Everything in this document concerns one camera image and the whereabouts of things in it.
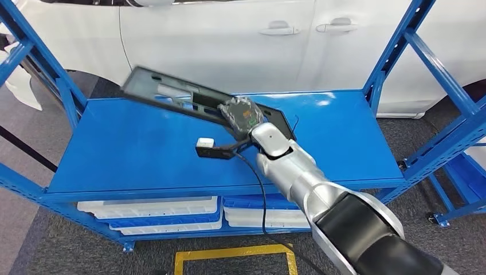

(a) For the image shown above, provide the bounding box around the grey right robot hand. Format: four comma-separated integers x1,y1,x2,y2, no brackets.
218,96,266,142

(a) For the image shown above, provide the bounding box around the black plastic plate bracket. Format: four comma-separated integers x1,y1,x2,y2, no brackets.
121,66,297,141

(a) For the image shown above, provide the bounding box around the blue metal shelf rack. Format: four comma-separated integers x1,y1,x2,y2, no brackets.
0,0,486,253

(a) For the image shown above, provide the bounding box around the blue wheeled shelf rack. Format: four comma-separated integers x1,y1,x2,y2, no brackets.
427,140,486,229

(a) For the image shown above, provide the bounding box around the white car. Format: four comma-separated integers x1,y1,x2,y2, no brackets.
0,0,486,119

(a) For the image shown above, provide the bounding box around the blue plastic crate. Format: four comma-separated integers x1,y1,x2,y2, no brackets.
96,210,222,229
223,193,301,210
444,151,486,206

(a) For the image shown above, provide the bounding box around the white plastic crate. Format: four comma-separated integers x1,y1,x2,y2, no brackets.
77,196,219,220
226,219,312,229
110,220,224,236
465,146,486,170
224,206,310,223

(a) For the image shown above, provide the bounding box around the grey metal stand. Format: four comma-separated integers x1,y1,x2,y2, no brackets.
19,57,73,126

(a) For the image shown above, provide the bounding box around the black camera cable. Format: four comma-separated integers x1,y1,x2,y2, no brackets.
235,151,327,275

